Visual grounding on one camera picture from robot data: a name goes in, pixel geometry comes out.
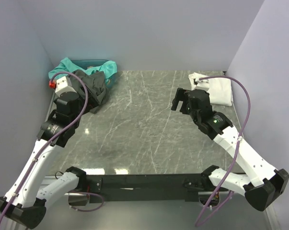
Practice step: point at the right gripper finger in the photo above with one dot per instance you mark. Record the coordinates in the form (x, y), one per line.
(175, 103)
(181, 95)

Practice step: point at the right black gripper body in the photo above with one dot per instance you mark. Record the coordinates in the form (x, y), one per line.
(190, 112)

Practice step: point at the dark grey t shirt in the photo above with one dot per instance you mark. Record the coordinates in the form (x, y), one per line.
(96, 87)

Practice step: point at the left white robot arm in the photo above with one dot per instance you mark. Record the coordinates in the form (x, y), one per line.
(26, 202)

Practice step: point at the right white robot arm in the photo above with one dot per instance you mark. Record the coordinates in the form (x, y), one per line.
(262, 183)

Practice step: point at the folded white t shirt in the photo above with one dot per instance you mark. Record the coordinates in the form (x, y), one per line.
(219, 89)

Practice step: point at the teal t shirt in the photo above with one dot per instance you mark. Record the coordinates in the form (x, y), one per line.
(89, 67)

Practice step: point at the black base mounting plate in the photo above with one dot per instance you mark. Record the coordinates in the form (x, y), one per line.
(149, 187)

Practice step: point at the teal plastic basket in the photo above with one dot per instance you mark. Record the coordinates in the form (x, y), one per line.
(108, 67)

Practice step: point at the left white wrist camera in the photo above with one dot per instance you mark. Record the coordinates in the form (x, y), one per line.
(62, 85)

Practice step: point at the aluminium rail frame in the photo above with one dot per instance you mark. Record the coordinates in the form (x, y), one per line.
(270, 213)

